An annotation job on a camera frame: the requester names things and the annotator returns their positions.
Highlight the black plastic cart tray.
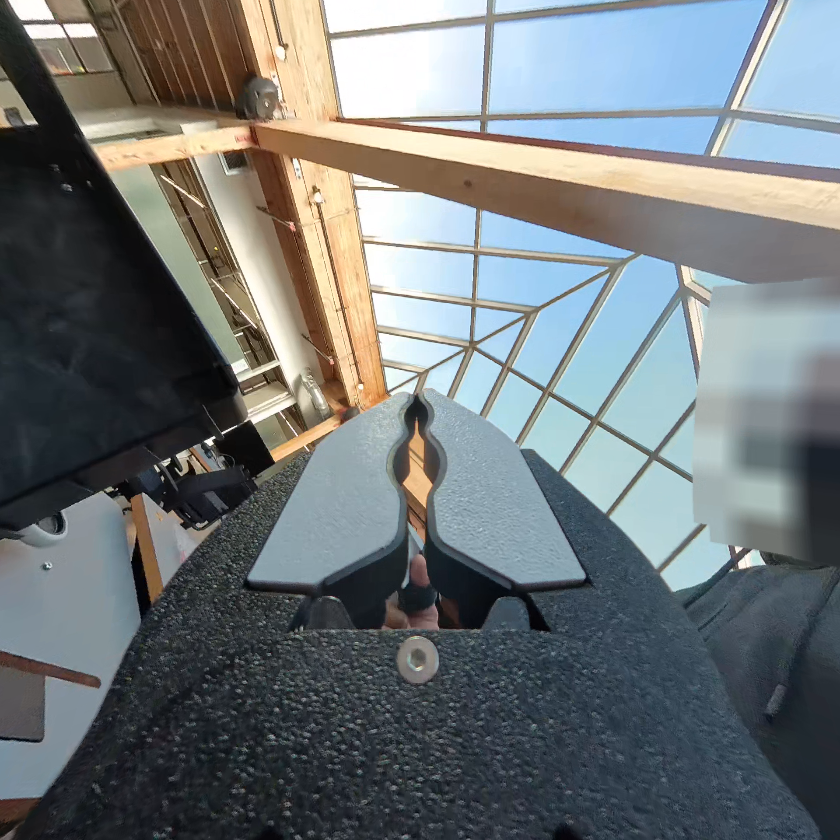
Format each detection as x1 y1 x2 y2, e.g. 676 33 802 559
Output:
0 0 249 532

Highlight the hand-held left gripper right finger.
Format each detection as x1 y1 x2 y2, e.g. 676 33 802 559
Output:
420 388 588 595

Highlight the silver flexible duct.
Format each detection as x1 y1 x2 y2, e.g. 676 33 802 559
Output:
298 369 332 421

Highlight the frosted glass partition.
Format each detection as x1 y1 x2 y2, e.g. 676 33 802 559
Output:
108 161 280 388

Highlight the glass skylight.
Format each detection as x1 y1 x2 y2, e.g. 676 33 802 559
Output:
322 0 840 592

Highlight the round grey ceiling fixture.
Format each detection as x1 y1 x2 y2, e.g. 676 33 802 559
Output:
235 75 284 121

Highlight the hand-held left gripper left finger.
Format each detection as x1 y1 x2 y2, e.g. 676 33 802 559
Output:
245 392 421 599

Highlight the person's left hand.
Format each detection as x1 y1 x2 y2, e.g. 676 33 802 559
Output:
384 554 439 630

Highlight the black-framed window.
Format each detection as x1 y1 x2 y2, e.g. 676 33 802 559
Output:
23 0 116 76

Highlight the wooden ceiling beam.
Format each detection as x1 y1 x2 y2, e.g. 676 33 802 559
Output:
236 0 389 411
252 120 840 284

